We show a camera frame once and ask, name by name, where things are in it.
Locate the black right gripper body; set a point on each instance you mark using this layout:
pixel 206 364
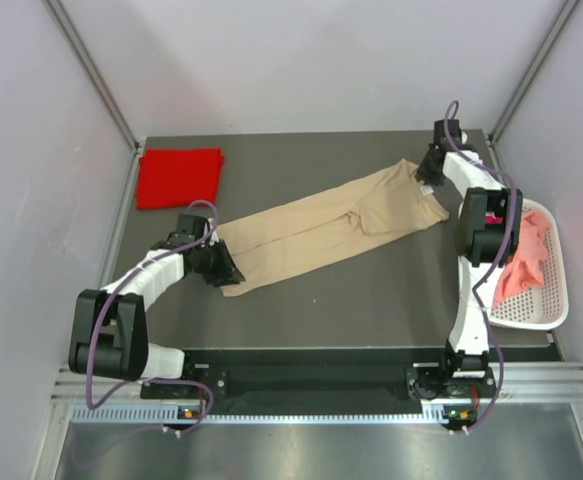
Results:
pixel 426 173

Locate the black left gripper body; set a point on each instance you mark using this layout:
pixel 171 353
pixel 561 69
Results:
pixel 214 264

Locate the beige t shirt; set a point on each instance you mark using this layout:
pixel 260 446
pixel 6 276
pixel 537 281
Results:
pixel 328 227

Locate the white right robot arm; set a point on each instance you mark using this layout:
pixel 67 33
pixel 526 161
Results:
pixel 486 236

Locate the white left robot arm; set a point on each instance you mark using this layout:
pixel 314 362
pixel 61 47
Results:
pixel 110 335

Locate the crimson t shirt in basket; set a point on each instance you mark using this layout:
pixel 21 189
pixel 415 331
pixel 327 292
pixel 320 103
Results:
pixel 492 219

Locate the folded red t shirt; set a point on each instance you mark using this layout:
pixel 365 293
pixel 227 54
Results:
pixel 170 178

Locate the pink t shirt in basket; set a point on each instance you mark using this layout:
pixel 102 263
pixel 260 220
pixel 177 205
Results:
pixel 524 270

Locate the white plastic laundry basket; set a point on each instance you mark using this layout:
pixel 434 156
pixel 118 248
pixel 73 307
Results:
pixel 540 308

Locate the aluminium corner post right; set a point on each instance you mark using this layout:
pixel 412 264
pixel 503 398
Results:
pixel 557 27

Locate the aluminium corner post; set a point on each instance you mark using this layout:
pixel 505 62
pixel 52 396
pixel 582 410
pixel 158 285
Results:
pixel 557 27
pixel 63 20

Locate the aluminium corner post left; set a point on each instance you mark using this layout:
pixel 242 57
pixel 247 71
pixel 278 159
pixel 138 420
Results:
pixel 63 20

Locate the aluminium frame rail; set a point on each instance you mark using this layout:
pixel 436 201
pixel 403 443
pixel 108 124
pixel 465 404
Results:
pixel 535 382

